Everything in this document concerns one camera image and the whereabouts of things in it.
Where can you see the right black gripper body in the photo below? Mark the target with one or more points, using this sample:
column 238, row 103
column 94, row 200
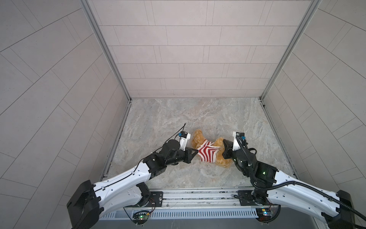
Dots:
column 234, row 157

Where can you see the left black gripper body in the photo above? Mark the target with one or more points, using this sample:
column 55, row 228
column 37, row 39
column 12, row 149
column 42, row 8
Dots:
column 177, row 157

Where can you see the red white striped knit sweater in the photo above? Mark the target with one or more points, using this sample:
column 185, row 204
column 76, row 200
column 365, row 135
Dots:
column 207, row 151

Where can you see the brown plush teddy bear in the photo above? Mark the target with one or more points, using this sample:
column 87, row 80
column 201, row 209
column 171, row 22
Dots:
column 197, row 141

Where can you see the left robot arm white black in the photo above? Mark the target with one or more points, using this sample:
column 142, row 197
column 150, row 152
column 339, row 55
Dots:
column 91, row 201

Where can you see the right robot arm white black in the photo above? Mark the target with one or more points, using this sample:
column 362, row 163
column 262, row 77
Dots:
column 276, row 187

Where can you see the white ventilation grille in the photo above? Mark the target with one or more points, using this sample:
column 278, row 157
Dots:
column 228, row 213

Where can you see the right green circuit board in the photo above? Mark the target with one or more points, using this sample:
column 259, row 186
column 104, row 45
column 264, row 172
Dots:
column 264, row 214

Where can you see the green circuit board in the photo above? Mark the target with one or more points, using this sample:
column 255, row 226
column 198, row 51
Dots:
column 141, row 217
column 264, row 214

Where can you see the left green circuit board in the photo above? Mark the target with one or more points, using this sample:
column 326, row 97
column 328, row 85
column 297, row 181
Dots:
column 141, row 217

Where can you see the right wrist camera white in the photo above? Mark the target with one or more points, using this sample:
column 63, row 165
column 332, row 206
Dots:
column 239, row 139

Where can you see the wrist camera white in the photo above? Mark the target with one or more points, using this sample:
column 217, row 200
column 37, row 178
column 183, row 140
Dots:
column 184, row 137
column 239, row 139

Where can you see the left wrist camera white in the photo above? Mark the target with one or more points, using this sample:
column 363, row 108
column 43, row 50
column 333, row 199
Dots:
column 184, row 137

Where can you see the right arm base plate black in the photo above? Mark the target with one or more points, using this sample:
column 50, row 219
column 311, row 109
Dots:
column 252, row 198

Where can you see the aluminium mounting rail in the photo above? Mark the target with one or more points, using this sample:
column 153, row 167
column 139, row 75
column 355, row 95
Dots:
column 188, row 198

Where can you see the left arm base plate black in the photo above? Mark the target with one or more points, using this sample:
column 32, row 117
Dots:
column 155, row 200

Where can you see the right aluminium corner post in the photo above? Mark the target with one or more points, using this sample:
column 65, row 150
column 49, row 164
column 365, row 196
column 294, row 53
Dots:
column 296, row 37

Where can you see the aluminium corner post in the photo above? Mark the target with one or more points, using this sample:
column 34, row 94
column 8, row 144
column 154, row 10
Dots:
column 86, row 7
column 296, row 37

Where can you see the left aluminium corner post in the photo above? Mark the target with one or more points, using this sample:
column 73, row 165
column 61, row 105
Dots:
column 86, row 7

